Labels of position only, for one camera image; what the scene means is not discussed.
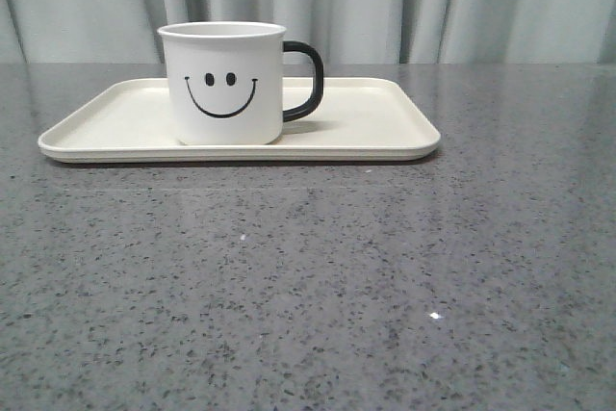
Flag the white smiley mug black handle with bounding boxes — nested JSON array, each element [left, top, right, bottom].
[[158, 21, 324, 145]]

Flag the cream rectangular plastic tray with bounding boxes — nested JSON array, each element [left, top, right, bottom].
[[38, 77, 441, 164]]

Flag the grey pleated curtain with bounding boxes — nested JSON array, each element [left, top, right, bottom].
[[1, 0, 615, 64]]

